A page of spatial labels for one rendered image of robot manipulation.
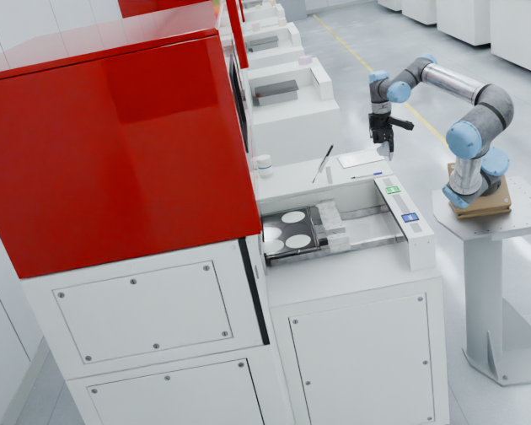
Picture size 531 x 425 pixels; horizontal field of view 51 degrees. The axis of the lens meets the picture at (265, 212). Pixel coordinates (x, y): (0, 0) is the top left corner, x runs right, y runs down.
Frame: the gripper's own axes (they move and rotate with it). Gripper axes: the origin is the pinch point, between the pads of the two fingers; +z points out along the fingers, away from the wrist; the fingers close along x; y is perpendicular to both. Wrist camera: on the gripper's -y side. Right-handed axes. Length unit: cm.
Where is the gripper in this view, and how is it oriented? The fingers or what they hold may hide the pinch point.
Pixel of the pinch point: (391, 157)
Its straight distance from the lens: 230.2
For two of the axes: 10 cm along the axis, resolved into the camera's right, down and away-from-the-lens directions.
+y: -9.8, 1.9, 0.4
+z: 1.9, 8.8, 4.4
